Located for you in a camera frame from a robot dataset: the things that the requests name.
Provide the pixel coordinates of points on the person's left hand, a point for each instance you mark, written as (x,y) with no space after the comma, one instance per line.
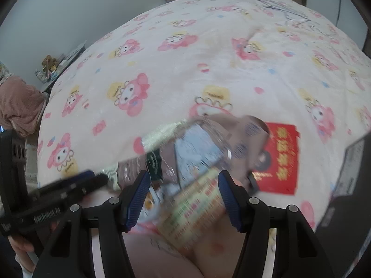
(23,243)

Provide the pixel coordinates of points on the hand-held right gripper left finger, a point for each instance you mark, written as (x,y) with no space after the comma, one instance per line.
(138,201)

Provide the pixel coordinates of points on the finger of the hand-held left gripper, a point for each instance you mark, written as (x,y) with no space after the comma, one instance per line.
(78,184)

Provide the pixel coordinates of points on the red envelope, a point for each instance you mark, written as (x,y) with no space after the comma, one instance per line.
(282,162)

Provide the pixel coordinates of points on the colourful snack packet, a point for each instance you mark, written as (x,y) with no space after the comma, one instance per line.
(191,208)

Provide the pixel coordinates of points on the brown cardboard box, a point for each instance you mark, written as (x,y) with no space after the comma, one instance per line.
(249,139)

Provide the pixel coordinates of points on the black container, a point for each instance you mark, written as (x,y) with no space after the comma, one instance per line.
(333,214)

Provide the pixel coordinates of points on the pink towel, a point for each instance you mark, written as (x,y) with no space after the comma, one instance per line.
(20,104)

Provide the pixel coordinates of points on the cluttered side shelf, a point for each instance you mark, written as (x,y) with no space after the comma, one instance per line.
(55,66)

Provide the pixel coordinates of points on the pink bowl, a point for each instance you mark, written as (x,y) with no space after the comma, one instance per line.
(185,263)

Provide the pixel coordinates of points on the pink cartoon printed blanket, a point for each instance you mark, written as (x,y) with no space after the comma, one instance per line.
(203,63)

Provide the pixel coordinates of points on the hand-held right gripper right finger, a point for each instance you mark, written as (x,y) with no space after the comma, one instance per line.
(229,201)

